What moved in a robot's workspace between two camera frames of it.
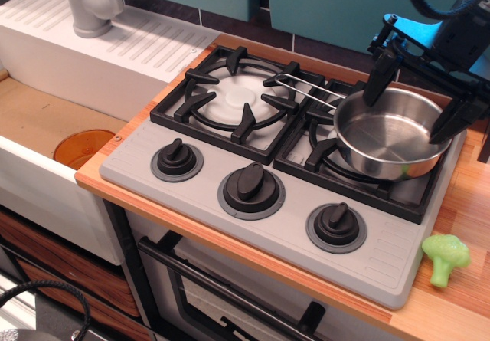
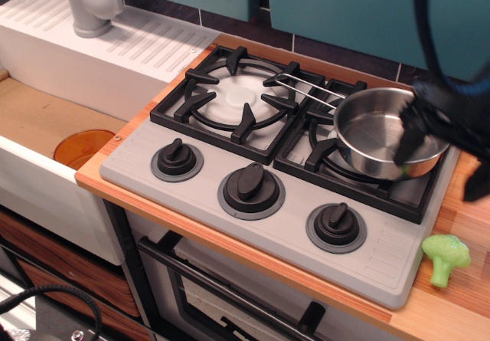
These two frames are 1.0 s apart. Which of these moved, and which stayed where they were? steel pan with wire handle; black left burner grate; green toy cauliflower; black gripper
Moved: black gripper
Stayed: steel pan with wire handle; black left burner grate; green toy cauliflower
